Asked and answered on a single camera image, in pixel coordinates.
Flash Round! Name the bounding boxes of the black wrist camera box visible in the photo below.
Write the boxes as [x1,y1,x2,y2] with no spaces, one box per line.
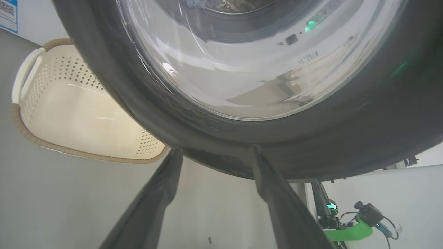
[354,201,384,228]

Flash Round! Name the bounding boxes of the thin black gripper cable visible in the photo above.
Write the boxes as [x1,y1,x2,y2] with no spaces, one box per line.
[376,216,399,249]

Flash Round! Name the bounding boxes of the dark grey washing machine door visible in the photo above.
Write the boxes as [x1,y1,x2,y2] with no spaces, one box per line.
[52,0,443,182]

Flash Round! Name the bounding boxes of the blue energy label sticker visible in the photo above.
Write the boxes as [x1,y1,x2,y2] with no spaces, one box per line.
[0,0,18,34]

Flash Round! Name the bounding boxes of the cream perforated laundry basket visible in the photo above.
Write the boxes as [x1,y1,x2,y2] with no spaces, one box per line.
[11,38,171,164]

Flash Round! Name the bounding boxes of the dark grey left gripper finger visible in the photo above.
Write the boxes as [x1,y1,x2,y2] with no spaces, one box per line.
[99,147,184,249]

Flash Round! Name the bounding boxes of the white washing machine body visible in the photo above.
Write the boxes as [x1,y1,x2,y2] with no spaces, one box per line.
[0,0,70,46]

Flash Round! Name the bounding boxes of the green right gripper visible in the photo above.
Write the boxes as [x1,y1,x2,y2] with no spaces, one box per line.
[251,145,375,249]

